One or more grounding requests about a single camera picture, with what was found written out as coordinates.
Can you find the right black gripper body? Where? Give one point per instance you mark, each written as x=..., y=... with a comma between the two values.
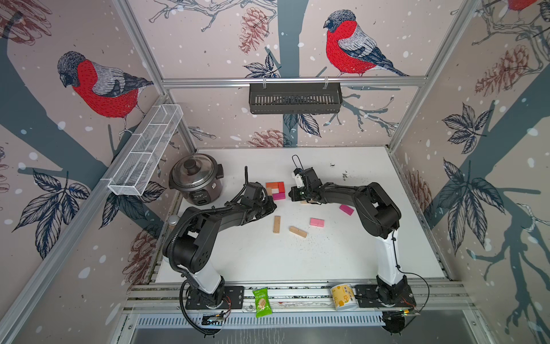
x=309, y=192

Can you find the black hanging wall basket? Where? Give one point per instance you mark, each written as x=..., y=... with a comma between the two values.
x=295, y=98

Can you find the slanted wood block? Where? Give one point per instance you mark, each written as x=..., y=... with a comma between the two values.
x=299, y=232

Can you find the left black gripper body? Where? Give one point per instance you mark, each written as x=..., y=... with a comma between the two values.
x=263, y=208

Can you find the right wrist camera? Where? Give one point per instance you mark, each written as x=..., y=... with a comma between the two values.
x=300, y=177

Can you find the white wire mesh basket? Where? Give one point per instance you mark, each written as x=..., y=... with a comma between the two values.
x=133, y=176

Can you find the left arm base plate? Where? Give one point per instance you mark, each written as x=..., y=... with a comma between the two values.
x=224, y=298

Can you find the glass spice jar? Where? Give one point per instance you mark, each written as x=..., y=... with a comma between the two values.
x=173, y=220

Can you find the green snack packet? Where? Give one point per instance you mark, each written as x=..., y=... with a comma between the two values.
x=262, y=303

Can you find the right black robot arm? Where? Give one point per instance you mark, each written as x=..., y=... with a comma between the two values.
x=379, y=215

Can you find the yellow snack can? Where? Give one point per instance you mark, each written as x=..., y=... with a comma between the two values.
x=344, y=298

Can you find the red block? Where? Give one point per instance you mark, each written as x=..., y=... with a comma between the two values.
x=281, y=188

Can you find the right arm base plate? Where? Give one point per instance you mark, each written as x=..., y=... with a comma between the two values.
x=383, y=296

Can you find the wide wood block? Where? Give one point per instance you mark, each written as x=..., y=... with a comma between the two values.
x=277, y=224

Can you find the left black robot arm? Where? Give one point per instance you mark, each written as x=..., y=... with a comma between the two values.
x=189, y=246

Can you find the magenta block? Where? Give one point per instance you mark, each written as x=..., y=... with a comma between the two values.
x=347, y=209
x=279, y=196

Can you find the light pink block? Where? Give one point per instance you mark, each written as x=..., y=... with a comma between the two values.
x=317, y=222

